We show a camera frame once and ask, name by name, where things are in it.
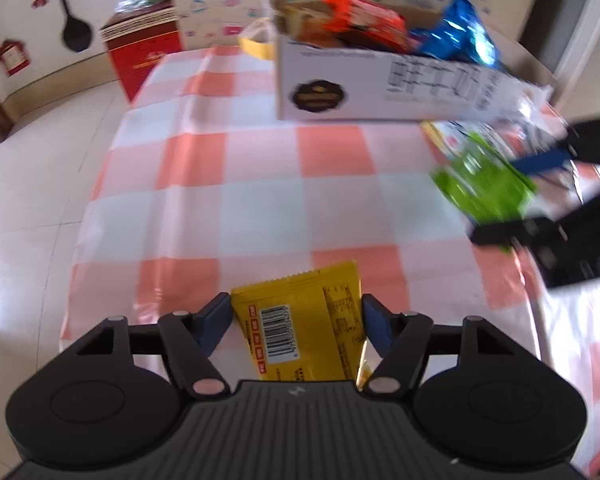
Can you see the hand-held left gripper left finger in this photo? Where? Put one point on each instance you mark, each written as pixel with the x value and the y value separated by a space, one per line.
pixel 212 325

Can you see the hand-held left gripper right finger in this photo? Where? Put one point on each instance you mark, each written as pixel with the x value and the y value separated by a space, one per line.
pixel 377 322

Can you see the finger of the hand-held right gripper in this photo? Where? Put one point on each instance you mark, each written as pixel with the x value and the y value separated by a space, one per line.
pixel 540 162
pixel 510 232

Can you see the green snack packet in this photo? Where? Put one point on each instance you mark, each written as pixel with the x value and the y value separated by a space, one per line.
pixel 480 185

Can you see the blue foil snack packet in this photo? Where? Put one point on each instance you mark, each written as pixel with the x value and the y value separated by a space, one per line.
pixel 455 30

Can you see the white cardboard box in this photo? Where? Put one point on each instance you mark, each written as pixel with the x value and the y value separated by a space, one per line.
pixel 380 85

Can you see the white yellow snack packet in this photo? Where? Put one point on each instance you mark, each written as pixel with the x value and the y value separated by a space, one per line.
pixel 450 137

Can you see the pink checked tablecloth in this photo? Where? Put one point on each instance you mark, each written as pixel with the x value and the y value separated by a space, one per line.
pixel 260 185

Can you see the orange snack packet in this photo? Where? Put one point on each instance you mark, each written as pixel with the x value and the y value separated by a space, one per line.
pixel 365 15

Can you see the red box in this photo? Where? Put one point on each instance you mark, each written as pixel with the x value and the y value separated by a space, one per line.
pixel 140 60

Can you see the brown snack packet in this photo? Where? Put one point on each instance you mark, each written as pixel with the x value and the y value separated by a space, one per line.
pixel 300 17

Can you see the yellow bag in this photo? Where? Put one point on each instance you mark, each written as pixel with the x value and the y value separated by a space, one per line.
pixel 257 45

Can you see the cream cabinet with stickers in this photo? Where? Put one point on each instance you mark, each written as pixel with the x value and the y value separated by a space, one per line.
pixel 220 0

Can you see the black ladle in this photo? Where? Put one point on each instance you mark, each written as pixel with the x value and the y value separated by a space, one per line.
pixel 75 30

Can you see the red house wall sticker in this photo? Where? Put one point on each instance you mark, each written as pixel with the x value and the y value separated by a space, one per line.
pixel 12 57

